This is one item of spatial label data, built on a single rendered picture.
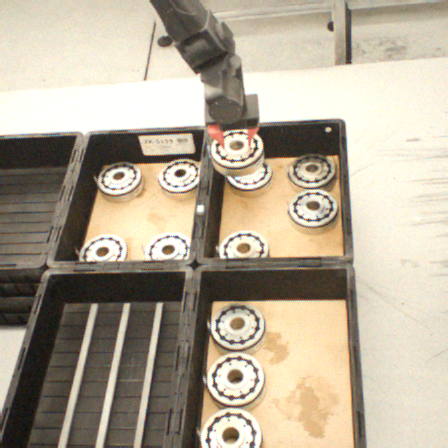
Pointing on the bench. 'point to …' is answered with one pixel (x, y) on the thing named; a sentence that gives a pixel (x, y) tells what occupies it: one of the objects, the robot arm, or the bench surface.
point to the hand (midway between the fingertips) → (236, 142)
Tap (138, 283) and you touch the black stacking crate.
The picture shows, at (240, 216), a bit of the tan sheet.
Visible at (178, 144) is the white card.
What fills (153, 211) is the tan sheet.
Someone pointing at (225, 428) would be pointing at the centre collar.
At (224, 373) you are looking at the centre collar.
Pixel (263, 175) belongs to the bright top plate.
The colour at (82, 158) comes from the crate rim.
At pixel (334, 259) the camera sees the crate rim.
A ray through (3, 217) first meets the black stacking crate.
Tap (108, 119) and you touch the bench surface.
